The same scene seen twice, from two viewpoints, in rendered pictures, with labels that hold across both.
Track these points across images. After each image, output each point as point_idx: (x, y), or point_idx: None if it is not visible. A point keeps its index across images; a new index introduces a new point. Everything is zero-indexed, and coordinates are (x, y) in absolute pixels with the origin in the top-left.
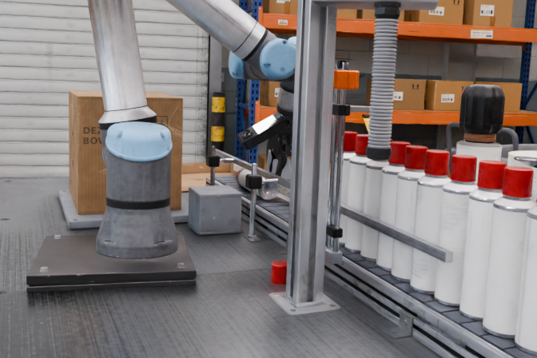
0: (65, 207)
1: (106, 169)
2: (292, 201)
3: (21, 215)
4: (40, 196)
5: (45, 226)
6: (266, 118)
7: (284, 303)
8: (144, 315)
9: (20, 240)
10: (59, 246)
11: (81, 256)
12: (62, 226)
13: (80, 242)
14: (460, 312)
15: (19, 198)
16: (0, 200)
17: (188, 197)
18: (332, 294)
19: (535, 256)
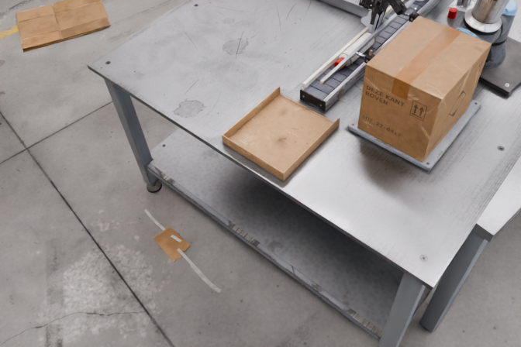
0: (461, 126)
1: (510, 26)
2: None
3: (485, 149)
4: (439, 183)
5: (487, 120)
6: None
7: (471, 7)
8: (520, 28)
9: (515, 110)
10: (514, 75)
11: (515, 60)
12: (477, 115)
13: (501, 74)
14: None
15: (457, 189)
16: (474, 194)
17: (350, 111)
18: (448, 2)
19: None
